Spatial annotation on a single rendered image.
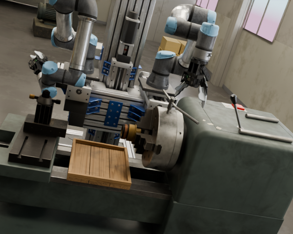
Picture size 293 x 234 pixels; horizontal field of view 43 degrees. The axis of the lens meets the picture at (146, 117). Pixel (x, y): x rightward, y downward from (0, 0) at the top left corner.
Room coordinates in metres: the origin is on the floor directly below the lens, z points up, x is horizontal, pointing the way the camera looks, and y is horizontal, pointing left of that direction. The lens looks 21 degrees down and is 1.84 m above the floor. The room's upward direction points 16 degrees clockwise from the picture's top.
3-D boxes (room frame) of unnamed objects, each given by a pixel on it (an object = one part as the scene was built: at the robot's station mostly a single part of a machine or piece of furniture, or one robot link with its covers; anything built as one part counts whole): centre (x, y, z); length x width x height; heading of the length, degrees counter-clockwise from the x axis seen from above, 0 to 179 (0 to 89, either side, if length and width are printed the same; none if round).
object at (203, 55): (1.60, -0.16, 1.56); 0.08 x 0.08 x 0.05
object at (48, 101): (1.68, 0.50, 1.14); 0.08 x 0.08 x 0.03
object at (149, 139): (1.62, -0.04, 1.09); 0.12 x 0.11 x 0.05; 12
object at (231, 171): (1.83, -0.48, 1.06); 0.59 x 0.48 x 0.39; 102
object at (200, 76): (1.59, -0.15, 1.48); 0.09 x 0.08 x 0.12; 148
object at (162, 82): (2.36, -0.01, 1.21); 0.15 x 0.15 x 0.10
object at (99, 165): (1.67, 0.17, 0.89); 0.36 x 0.30 x 0.04; 12
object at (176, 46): (8.97, -0.34, 0.20); 1.12 x 0.79 x 0.41; 15
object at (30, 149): (1.62, 0.49, 0.95); 0.43 x 0.18 x 0.04; 12
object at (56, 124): (1.69, 0.47, 1.00); 0.20 x 0.10 x 0.05; 102
